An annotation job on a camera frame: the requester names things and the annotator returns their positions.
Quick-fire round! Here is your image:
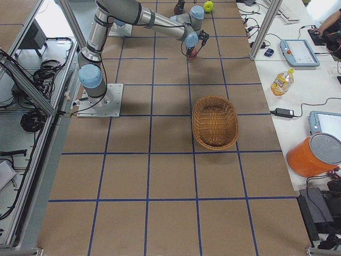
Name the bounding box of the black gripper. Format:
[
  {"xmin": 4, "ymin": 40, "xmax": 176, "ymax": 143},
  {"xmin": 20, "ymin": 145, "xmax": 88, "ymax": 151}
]
[{"xmin": 177, "ymin": 0, "xmax": 209, "ymax": 57}]

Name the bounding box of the dark red apple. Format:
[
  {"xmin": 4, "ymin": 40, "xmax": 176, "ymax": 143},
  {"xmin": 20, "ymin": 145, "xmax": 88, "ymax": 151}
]
[{"xmin": 174, "ymin": 5, "xmax": 184, "ymax": 15}]

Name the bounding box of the person forearm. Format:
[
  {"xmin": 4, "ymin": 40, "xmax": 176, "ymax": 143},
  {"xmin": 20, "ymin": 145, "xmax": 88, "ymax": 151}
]
[{"xmin": 318, "ymin": 9, "xmax": 340, "ymax": 35}]

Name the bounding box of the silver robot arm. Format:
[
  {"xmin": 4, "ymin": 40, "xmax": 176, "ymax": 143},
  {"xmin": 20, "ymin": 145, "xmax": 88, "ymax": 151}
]
[{"xmin": 78, "ymin": 1, "xmax": 209, "ymax": 108}]

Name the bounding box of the woven wicker basket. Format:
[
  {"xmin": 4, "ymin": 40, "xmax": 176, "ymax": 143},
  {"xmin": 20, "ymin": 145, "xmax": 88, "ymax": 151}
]
[{"xmin": 192, "ymin": 95, "xmax": 239, "ymax": 151}]

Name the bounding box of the green apple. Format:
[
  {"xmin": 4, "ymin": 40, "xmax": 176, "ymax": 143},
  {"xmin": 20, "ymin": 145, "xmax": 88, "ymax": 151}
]
[{"xmin": 203, "ymin": 1, "xmax": 214, "ymax": 13}]

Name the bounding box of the dark blue small pouch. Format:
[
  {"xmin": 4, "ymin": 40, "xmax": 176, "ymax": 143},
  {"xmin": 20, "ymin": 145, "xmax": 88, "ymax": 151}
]
[{"xmin": 264, "ymin": 48, "xmax": 274, "ymax": 58}]

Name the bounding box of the white keyboard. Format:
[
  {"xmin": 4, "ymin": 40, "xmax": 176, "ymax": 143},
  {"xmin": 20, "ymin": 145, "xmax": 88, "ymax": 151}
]
[{"xmin": 278, "ymin": 2, "xmax": 301, "ymax": 24}]

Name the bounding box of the orange juice bottle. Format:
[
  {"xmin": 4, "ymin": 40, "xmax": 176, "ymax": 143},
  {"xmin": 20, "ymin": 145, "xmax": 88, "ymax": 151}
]
[{"xmin": 270, "ymin": 68, "xmax": 295, "ymax": 96}]

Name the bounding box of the blue teach pendant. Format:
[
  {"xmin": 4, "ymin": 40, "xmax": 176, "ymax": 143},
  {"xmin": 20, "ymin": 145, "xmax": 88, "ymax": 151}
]
[
  {"xmin": 279, "ymin": 39, "xmax": 320, "ymax": 67},
  {"xmin": 308, "ymin": 111, "xmax": 341, "ymax": 140}
]

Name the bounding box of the black power adapter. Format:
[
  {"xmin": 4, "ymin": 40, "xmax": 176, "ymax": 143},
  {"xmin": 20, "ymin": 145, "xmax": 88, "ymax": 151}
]
[{"xmin": 270, "ymin": 108, "xmax": 295, "ymax": 118}]

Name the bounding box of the orange bucket with lid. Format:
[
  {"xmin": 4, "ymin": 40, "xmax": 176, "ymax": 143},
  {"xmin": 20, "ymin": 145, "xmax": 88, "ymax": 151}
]
[{"xmin": 286, "ymin": 133, "xmax": 340, "ymax": 178}]

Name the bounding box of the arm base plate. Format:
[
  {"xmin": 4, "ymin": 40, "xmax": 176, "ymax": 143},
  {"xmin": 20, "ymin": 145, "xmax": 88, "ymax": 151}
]
[
  {"xmin": 76, "ymin": 83, "xmax": 124, "ymax": 118},
  {"xmin": 108, "ymin": 23, "xmax": 133, "ymax": 37}
]

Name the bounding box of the aluminium frame post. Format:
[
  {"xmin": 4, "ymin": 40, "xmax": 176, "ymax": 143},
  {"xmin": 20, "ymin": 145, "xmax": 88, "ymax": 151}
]
[{"xmin": 249, "ymin": 0, "xmax": 282, "ymax": 61}]

